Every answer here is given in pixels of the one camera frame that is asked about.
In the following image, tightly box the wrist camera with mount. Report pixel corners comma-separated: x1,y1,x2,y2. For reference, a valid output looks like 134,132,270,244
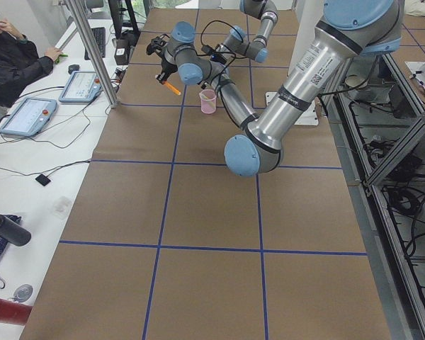
146,33,170,58
201,45,227,65

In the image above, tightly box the black keyboard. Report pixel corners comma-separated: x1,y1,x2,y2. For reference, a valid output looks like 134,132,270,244
91,27,106,58

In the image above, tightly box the teach pendant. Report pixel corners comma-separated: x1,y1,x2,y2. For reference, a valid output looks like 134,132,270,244
0,98,57,137
58,71,101,103

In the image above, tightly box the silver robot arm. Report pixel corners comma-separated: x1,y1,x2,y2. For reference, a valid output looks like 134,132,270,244
147,1,404,176
200,1,278,66

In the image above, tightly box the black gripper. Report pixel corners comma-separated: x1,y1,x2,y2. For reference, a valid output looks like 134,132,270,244
205,59,234,87
156,59,177,85

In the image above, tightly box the orange highlighter pen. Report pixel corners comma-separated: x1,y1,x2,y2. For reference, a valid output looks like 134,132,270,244
162,81,181,96

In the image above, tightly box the black water bottle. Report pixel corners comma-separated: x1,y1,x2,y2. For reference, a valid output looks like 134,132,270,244
0,214,31,247

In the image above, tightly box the aluminium frame post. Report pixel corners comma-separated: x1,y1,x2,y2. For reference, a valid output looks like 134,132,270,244
65,0,118,108

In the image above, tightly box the red bottle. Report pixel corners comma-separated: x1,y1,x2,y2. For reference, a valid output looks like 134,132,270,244
0,298,33,326

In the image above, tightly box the pink mesh pen holder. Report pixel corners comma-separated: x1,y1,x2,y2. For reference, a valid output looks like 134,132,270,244
199,89,217,114

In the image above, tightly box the small black box device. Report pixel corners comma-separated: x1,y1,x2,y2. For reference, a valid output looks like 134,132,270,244
35,174,51,186

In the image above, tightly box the round metal lid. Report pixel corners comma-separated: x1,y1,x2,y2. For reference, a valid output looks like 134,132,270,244
12,284,33,303

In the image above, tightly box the near teach pendant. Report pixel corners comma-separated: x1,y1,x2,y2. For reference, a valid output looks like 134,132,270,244
0,98,57,137

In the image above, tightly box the person in black jacket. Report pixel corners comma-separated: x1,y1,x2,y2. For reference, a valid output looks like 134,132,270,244
0,19,63,108

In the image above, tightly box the black camera cable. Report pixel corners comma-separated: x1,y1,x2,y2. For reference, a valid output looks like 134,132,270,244
194,52,234,89
200,20,251,54

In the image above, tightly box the far teach pendant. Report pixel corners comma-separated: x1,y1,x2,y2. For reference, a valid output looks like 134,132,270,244
58,71,101,103

